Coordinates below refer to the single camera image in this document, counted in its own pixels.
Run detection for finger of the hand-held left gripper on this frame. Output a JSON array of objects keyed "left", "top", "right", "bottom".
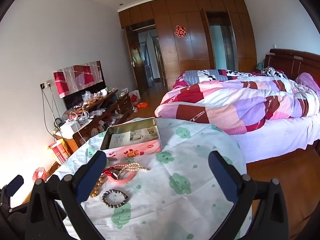
[{"left": 4, "top": 175, "right": 24, "bottom": 197}]

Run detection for wooden room door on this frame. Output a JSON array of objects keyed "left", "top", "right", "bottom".
[{"left": 125, "top": 26, "right": 142, "bottom": 94}]

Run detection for pink bangle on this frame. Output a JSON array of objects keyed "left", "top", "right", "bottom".
[{"left": 107, "top": 166, "right": 138, "bottom": 183}]

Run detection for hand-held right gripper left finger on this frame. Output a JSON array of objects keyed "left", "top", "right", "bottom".
[{"left": 24, "top": 150, "right": 108, "bottom": 240}]

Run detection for bed with white sheet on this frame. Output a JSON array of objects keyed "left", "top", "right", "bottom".
[{"left": 155, "top": 110, "right": 320, "bottom": 167}]

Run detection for amber bead bracelet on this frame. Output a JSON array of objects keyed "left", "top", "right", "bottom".
[{"left": 89, "top": 174, "right": 107, "bottom": 198}]

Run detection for patchwork pink quilt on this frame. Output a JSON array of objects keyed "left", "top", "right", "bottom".
[{"left": 155, "top": 76, "right": 320, "bottom": 135}]

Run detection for wooden television cabinet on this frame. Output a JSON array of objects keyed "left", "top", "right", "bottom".
[{"left": 55, "top": 90, "right": 133, "bottom": 155}]

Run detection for black television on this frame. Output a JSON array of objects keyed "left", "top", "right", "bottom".
[{"left": 62, "top": 61, "right": 104, "bottom": 111}]

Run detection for pink trash bin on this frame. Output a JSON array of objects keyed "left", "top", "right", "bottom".
[{"left": 32, "top": 167, "right": 48, "bottom": 182}]

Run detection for red and pink television cover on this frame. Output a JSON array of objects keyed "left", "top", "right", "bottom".
[{"left": 53, "top": 60, "right": 103, "bottom": 98}]

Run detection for pink pillow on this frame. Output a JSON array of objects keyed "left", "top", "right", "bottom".
[{"left": 295, "top": 72, "right": 320, "bottom": 95}]

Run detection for white cloth with green clouds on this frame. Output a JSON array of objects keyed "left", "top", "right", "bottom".
[{"left": 54, "top": 117, "right": 248, "bottom": 240}]

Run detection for red yellow carton box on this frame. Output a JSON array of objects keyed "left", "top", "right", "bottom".
[{"left": 47, "top": 139, "right": 72, "bottom": 165}]

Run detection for pearl necklace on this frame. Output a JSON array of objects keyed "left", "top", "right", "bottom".
[{"left": 114, "top": 162, "right": 151, "bottom": 173}]

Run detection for red and white paper bag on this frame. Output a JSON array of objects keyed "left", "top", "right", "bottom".
[{"left": 129, "top": 90, "right": 141, "bottom": 103}]

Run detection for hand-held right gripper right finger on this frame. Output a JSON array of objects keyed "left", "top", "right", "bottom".
[{"left": 208, "top": 150, "right": 292, "bottom": 240}]

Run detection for floral grey quilt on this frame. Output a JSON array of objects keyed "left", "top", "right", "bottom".
[{"left": 172, "top": 69, "right": 288, "bottom": 88}]

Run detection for wooden headboard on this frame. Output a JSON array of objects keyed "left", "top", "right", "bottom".
[{"left": 264, "top": 49, "right": 320, "bottom": 80}]

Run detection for brown wooden wardrobe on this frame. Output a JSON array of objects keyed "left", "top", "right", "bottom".
[{"left": 118, "top": 0, "right": 258, "bottom": 90}]

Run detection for dark grey bead bracelet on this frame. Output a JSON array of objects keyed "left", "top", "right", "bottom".
[{"left": 102, "top": 189, "right": 129, "bottom": 209}]

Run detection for printed paper sheet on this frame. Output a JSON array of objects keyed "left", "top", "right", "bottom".
[{"left": 108, "top": 130, "right": 157, "bottom": 149}]

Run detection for pink tin box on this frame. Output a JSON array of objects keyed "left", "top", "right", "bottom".
[{"left": 100, "top": 117, "right": 163, "bottom": 158}]

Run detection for white cardboard box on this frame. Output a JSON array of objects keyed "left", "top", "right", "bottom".
[{"left": 60, "top": 121, "right": 83, "bottom": 137}]

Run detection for red paper wall decoration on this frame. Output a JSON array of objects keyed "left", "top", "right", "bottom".
[{"left": 174, "top": 25, "right": 188, "bottom": 38}]

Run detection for black hanging cables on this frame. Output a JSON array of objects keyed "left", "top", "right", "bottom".
[{"left": 41, "top": 87, "right": 62, "bottom": 133}]

